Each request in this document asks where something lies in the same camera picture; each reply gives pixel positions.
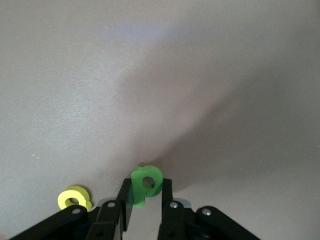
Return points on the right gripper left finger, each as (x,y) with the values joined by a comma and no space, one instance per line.
(107,220)

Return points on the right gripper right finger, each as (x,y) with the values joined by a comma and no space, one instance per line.
(175,220)

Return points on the yellow letter a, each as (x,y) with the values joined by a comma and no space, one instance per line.
(80,191)

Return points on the green letter p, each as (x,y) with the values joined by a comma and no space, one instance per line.
(137,185)

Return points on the brown table cover sheet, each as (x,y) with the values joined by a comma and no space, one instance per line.
(75,75)

